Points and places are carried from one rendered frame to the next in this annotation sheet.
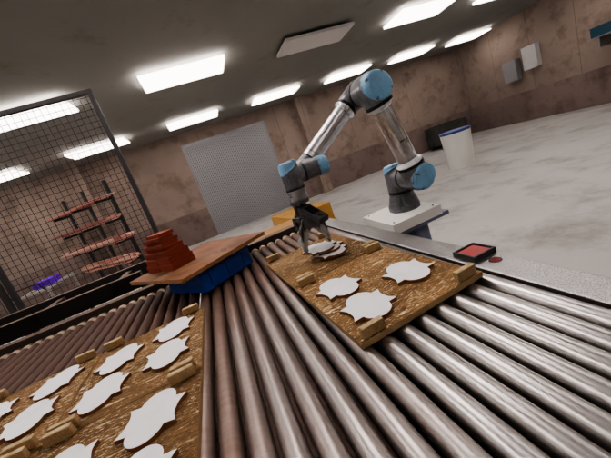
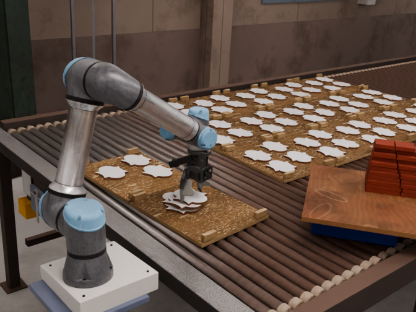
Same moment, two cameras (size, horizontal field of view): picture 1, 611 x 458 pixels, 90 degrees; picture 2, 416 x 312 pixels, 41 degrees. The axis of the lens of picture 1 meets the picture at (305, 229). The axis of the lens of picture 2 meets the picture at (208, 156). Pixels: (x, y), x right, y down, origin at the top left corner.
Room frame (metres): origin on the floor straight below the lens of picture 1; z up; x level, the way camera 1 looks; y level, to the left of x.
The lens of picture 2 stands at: (2.91, -0.84, 1.89)
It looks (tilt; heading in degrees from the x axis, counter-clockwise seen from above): 21 degrees down; 153
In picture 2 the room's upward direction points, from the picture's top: 3 degrees clockwise
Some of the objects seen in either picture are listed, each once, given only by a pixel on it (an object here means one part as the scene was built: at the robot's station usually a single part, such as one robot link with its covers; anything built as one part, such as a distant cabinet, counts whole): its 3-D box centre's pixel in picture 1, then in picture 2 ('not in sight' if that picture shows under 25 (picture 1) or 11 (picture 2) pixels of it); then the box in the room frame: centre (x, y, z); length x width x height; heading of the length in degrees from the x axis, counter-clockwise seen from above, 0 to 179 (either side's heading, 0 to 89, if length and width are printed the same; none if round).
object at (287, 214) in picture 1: (302, 220); not in sight; (5.69, 0.01, 0.22); 1.27 x 0.91 x 0.44; 16
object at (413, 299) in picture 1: (375, 283); (134, 174); (0.80, -0.13, 0.93); 0.41 x 0.35 x 0.02; 18
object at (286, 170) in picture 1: (291, 175); (197, 122); (1.18, -0.02, 1.27); 0.09 x 0.08 x 0.11; 105
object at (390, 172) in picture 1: (397, 175); (83, 225); (1.46, -0.51, 1.09); 0.13 x 0.12 x 0.14; 15
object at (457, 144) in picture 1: (458, 148); not in sight; (6.45, -3.63, 0.40); 0.62 x 0.62 x 0.79
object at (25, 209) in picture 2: not in sight; (28, 192); (0.42, -0.52, 0.74); 0.09 x 0.08 x 0.24; 14
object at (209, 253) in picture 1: (198, 257); (375, 199); (1.52, 0.56, 1.03); 0.50 x 0.50 x 0.02; 51
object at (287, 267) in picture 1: (316, 257); (198, 210); (1.20, -0.01, 0.93); 0.41 x 0.35 x 0.02; 18
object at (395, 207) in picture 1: (402, 198); (87, 260); (1.47, -0.50, 0.97); 0.15 x 0.15 x 0.10
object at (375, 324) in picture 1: (372, 327); (132, 150); (0.57, -0.06, 0.95); 0.06 x 0.02 x 0.03; 108
